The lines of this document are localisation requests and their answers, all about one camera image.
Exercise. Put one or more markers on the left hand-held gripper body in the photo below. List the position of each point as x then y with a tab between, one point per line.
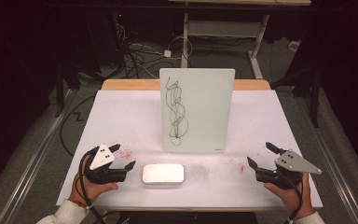
103	157

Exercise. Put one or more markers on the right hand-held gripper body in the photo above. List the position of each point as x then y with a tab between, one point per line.
293	163

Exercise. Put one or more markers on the white whiteboard eraser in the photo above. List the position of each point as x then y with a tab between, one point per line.
163	173

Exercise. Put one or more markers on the person's left hand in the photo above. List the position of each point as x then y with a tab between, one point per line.
93	190

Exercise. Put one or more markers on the person's right hand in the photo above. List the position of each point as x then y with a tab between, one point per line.
290	199

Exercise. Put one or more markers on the red wristband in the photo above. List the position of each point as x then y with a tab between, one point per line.
79	203

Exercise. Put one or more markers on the black metal stand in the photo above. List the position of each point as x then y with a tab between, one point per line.
314	99
59	93

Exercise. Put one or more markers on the glass whiteboard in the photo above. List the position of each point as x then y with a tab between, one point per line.
205	112

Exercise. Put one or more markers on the white power adapter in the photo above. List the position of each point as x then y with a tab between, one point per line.
167	53

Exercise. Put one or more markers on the aluminium floor rail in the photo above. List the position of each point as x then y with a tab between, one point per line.
34	161
332	161

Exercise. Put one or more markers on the white metal frame desk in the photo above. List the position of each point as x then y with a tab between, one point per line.
223	28

